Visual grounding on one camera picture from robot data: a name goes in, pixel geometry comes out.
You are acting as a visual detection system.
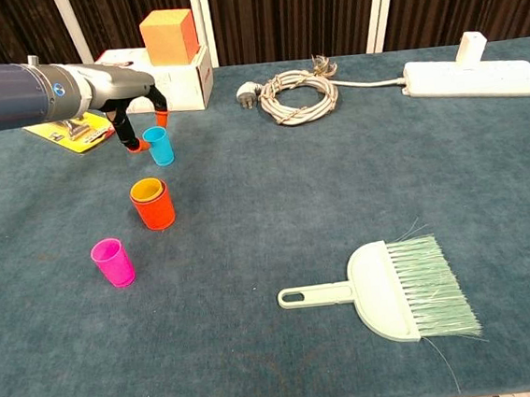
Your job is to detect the white cardboard box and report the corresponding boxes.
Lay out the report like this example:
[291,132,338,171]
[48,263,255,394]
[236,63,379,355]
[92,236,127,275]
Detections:
[93,38,217,121]

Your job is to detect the yellow cup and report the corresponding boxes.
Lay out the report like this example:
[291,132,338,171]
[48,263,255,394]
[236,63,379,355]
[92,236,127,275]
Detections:
[129,176,168,206]

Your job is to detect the light blue cup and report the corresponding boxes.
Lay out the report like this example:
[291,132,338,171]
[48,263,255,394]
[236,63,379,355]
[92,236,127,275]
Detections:
[141,125,177,169]

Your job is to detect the white plug adapter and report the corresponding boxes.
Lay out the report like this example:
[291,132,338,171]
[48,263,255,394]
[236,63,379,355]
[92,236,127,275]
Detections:
[453,29,490,67]

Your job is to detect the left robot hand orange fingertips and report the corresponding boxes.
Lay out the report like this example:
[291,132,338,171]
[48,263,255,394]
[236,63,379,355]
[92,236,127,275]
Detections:
[78,57,173,159]

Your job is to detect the large orange cup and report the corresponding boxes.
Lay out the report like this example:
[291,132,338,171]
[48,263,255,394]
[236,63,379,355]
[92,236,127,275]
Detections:
[127,178,178,234]

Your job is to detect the white power strip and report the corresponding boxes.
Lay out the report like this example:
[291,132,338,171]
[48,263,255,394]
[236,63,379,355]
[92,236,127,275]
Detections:
[397,50,530,110]

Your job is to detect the pink cup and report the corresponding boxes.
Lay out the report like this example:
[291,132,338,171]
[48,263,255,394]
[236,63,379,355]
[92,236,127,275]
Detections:
[89,235,138,291]

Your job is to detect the orange foam cube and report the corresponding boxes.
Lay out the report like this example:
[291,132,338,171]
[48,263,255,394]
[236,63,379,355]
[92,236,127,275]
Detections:
[137,7,201,69]

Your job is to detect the mint green hand brush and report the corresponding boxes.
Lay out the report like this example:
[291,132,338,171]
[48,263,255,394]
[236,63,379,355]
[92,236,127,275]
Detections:
[270,212,494,397]

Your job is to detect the coiled white power cable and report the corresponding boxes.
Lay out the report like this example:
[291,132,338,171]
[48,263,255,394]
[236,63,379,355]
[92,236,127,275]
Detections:
[234,58,411,132]

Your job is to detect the yellow razor blister pack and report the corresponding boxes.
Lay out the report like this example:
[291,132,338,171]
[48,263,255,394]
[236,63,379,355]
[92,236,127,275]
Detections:
[21,107,119,161]

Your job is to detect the teal table cloth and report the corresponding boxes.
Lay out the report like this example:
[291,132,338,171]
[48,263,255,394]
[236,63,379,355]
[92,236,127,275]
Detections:
[0,35,530,397]

